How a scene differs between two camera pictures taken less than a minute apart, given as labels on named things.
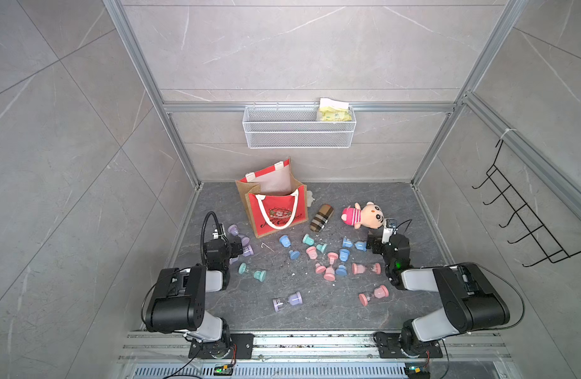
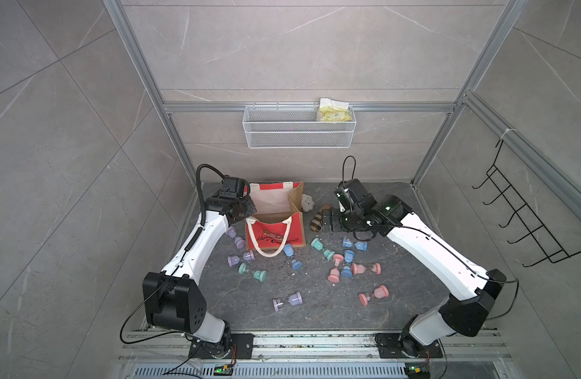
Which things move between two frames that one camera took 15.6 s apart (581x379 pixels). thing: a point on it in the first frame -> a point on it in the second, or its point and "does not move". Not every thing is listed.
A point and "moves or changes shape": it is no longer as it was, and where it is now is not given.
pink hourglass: (361, 268) does not move
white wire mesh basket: (295, 127) does not move
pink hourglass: (329, 275) -> (334, 276)
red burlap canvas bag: (273, 198) moves or changes shape
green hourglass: (321, 247) moves or changes shape
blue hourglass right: (361, 245) does not move
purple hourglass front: (295, 298) does not move
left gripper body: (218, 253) -> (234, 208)
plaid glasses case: (321, 217) does not move
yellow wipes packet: (332, 110) does not move
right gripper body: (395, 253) -> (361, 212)
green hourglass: (259, 275) does not move
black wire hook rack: (554, 252) does not move
